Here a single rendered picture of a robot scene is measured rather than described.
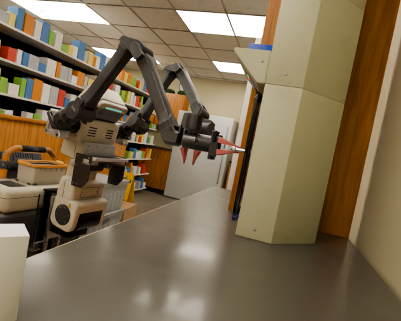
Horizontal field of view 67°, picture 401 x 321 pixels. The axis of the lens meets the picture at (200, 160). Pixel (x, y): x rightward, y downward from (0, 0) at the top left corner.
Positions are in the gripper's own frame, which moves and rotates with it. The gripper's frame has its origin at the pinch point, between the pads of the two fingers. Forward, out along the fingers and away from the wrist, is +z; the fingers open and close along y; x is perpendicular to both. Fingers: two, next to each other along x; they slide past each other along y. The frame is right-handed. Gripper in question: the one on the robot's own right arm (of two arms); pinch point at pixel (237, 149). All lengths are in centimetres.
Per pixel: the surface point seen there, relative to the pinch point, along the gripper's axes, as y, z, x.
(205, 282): -26, 7, -48
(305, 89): 20.9, 18.0, -9.8
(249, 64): 26.1, 0.6, -10.9
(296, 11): 43.0, 11.3, -10.8
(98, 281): -26, -9, -60
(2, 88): 17, -241, 113
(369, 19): 59, 37, 27
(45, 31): 84, -241, 150
